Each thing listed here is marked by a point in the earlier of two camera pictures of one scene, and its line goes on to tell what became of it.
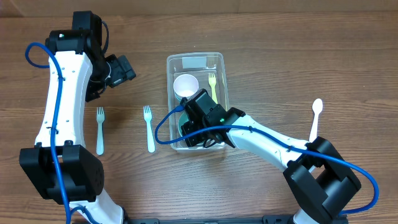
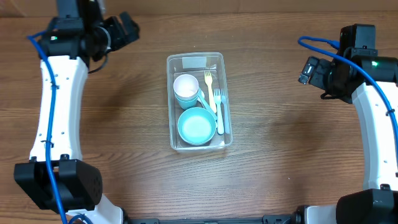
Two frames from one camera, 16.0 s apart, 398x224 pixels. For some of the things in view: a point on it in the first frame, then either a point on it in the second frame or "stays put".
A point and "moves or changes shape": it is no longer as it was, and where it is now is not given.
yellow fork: x=212 y=81 moves or changes shape
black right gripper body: x=198 y=138 -> x=327 y=78
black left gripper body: x=114 y=72 -> x=112 y=37
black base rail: x=265 y=219 stays put
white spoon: x=317 y=106 moves or changes shape
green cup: x=189 y=98 stays put
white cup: x=185 y=85 stays put
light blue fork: x=100 y=117 -> x=226 y=110
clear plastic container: x=188 y=73 stays put
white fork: x=147 y=115 moves or changes shape
